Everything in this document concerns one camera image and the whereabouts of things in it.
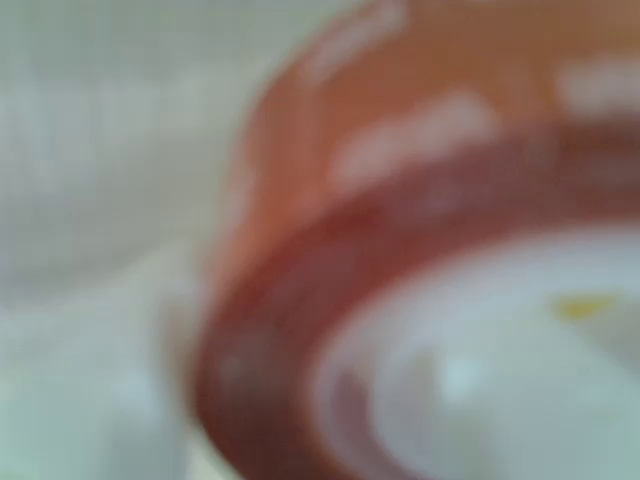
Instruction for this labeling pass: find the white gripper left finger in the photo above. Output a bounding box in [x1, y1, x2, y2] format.
[0, 239, 201, 480]

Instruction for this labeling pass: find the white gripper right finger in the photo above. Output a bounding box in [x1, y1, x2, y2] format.
[319, 239, 640, 480]

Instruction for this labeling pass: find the red bowl white inside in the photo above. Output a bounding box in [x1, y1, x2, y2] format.
[192, 0, 640, 480]

